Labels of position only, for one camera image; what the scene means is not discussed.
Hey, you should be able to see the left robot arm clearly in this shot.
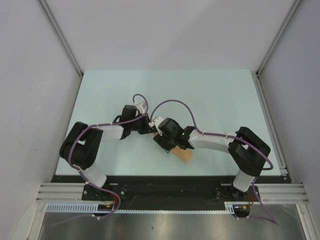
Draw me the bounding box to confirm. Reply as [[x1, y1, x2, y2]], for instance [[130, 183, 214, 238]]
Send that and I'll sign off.
[[59, 101, 157, 200]]

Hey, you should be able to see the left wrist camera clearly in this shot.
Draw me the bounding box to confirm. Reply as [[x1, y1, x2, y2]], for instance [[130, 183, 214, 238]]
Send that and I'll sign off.
[[133, 101, 148, 115]]

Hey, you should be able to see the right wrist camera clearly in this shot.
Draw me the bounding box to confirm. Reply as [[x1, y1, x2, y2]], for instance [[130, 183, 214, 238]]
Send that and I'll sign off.
[[148, 117, 165, 135]]

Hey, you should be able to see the aluminium frame post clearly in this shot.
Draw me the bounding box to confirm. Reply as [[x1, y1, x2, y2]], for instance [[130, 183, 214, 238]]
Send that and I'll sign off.
[[255, 0, 303, 78], [36, 0, 84, 80]]

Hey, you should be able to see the right aluminium side rail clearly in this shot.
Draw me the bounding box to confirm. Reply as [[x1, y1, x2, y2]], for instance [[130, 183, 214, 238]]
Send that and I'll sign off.
[[251, 71, 292, 179]]

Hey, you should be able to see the right aluminium frame post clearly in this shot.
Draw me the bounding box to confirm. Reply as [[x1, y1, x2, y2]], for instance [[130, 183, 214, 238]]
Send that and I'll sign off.
[[255, 0, 303, 78]]

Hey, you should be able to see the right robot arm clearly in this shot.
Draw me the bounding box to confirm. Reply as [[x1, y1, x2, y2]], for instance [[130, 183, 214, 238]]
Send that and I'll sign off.
[[149, 117, 271, 201]]

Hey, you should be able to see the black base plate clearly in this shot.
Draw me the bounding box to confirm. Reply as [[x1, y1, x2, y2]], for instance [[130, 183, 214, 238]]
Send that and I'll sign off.
[[81, 174, 262, 213]]

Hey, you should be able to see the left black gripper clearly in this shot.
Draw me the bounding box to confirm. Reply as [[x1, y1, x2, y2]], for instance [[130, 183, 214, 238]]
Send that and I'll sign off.
[[129, 113, 158, 135]]

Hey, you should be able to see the orange cloth napkin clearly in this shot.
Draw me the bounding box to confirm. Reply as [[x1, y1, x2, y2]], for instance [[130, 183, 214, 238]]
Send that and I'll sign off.
[[153, 133, 193, 164]]

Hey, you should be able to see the left aluminium frame post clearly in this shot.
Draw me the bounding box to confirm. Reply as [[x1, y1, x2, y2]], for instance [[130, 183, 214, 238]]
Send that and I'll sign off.
[[36, 0, 84, 80]]

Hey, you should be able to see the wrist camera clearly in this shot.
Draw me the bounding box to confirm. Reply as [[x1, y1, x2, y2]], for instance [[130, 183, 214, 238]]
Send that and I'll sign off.
[[148, 117, 165, 135], [133, 101, 148, 115]]

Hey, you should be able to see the purple cable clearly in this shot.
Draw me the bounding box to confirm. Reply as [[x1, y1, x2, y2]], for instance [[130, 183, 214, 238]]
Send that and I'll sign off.
[[150, 99, 279, 225], [68, 93, 152, 218]]

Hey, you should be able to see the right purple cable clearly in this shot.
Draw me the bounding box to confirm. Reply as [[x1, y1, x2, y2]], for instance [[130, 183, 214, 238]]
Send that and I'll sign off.
[[150, 99, 279, 225]]

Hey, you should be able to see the grey slotted cable duct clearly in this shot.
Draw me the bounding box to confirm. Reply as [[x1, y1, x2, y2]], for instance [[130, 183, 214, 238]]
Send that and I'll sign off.
[[46, 201, 251, 215]]

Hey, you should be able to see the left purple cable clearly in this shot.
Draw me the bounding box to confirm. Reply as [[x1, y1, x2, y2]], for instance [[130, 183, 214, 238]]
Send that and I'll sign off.
[[68, 93, 152, 218]]

